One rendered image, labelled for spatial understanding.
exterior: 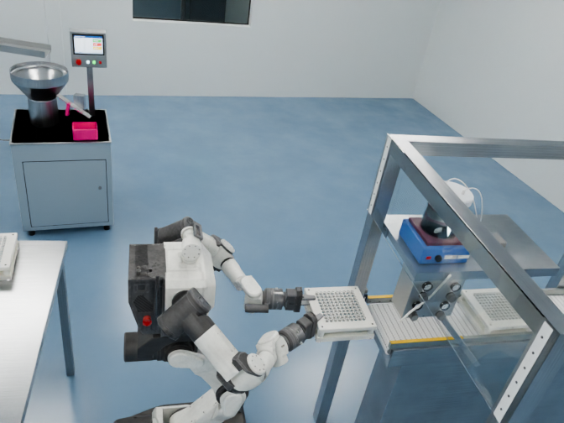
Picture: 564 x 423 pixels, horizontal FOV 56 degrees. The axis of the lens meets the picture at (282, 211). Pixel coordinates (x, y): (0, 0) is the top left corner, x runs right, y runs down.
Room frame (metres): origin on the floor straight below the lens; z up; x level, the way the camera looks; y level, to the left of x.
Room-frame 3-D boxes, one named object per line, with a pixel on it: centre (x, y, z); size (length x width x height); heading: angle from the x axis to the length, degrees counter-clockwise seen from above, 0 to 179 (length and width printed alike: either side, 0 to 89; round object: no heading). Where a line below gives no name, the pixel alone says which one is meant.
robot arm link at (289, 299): (1.68, -0.08, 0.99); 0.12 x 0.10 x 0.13; 99
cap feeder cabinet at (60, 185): (3.35, 1.63, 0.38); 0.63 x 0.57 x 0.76; 114
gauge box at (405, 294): (1.64, -0.61, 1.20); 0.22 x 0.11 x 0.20; 107
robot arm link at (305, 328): (1.51, -0.15, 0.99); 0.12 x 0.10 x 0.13; 139
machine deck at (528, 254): (1.83, -0.76, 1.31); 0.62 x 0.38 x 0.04; 107
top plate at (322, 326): (1.67, -0.30, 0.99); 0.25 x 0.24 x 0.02; 107
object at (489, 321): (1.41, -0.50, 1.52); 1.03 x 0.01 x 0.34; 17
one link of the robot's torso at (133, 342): (1.46, 0.38, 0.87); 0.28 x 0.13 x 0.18; 107
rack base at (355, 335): (1.67, -0.30, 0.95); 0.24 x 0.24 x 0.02; 17
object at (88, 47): (3.56, 1.49, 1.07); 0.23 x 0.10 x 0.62; 114
